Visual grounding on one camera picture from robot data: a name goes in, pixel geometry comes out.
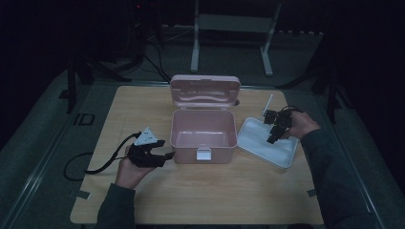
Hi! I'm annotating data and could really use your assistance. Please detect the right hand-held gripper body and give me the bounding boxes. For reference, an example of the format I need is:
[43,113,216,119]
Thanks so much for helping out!
[262,94,294,138]

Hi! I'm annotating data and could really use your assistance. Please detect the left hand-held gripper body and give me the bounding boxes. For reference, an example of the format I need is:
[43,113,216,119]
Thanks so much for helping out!
[126,127,167,169]

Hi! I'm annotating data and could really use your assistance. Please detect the white plastic tray insert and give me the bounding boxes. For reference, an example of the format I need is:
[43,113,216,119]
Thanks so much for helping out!
[236,116,300,170]

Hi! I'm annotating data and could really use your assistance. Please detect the pink storage box with lid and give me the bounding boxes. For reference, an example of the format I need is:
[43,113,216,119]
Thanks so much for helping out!
[169,73,243,165]

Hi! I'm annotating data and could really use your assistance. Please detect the person's right hand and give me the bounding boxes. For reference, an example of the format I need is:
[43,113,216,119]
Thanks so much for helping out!
[281,110,322,140]

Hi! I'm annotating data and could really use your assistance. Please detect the person's left hand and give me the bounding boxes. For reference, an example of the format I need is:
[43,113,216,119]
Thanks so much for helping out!
[115,145,158,191]

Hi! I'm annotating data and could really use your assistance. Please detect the black tripod stand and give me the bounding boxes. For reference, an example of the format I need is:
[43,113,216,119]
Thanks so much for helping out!
[274,32,355,126]
[58,55,132,115]

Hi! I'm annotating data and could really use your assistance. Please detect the white metal stand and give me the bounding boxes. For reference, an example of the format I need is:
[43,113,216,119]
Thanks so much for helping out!
[189,0,284,77]

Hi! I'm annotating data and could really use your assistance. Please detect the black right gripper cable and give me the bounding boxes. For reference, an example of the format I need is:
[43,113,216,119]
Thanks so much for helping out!
[278,104,303,115]

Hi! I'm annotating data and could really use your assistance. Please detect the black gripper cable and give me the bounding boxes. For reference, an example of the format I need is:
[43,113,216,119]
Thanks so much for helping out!
[63,131,142,182]
[278,104,303,115]

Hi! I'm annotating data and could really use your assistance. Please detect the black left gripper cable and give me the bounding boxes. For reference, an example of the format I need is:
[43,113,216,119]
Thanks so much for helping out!
[63,131,142,182]

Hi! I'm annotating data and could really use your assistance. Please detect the black floor cable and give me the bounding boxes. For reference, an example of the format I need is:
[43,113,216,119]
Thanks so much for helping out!
[139,39,172,84]

